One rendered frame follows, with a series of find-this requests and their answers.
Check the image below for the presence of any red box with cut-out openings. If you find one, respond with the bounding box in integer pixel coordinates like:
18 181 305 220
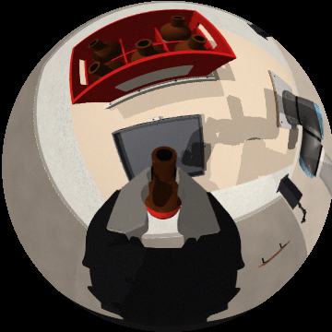
69 9 237 104

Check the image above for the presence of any brown bottle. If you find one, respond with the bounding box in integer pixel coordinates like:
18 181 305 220
173 34 208 52
145 147 182 219
160 16 192 42
131 39 166 63
88 61 124 81
88 39 123 64

